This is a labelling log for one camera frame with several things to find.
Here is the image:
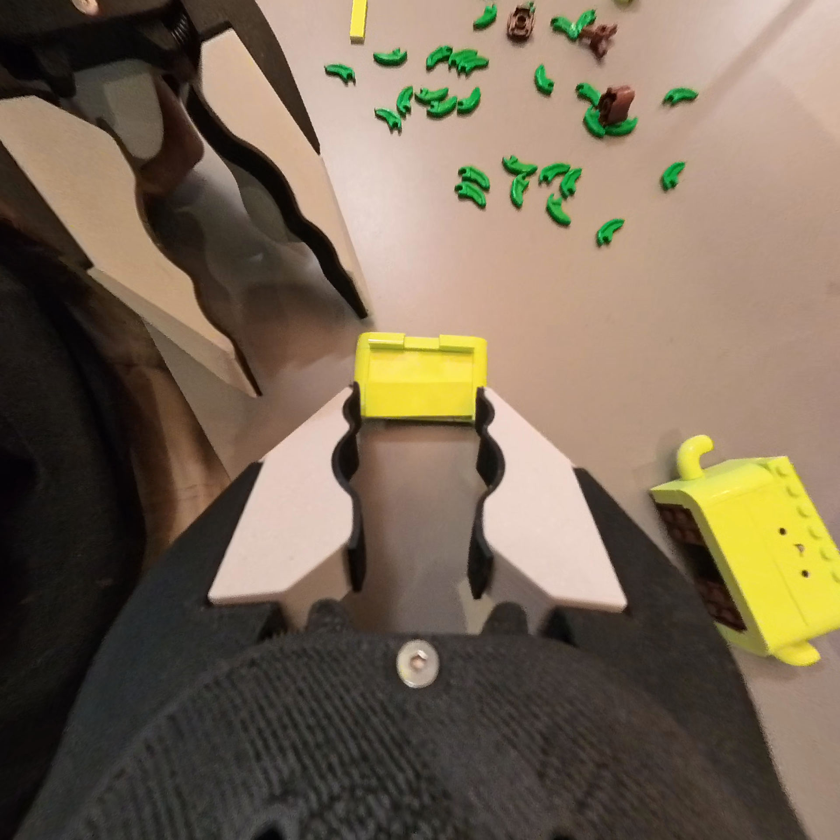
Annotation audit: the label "scattered green leaf pieces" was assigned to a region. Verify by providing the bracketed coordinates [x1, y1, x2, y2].
[323, 0, 700, 249]

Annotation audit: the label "person's dark clothing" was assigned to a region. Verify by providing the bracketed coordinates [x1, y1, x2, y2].
[0, 217, 172, 821]

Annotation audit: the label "large lime brick assembly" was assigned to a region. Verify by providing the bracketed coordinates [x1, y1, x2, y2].
[648, 433, 840, 667]

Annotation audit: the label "large lime smooth tile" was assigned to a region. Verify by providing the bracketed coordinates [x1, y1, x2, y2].
[371, 351, 473, 382]

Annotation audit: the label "beige seat cushion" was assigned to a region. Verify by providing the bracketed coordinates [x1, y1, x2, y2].
[92, 269, 263, 565]

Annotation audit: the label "brown round brick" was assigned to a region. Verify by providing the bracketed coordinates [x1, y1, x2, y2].
[598, 85, 636, 126]

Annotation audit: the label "medium lime smooth tile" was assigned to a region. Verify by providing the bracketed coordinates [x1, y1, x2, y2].
[364, 379, 475, 421]

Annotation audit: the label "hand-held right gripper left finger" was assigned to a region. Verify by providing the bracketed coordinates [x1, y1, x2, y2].
[207, 385, 367, 623]

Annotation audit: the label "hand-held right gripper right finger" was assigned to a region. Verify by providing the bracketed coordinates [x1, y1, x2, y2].
[467, 386, 629, 636]

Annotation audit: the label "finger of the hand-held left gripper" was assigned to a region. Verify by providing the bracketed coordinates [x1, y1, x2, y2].
[0, 94, 263, 399]
[74, 24, 371, 322]

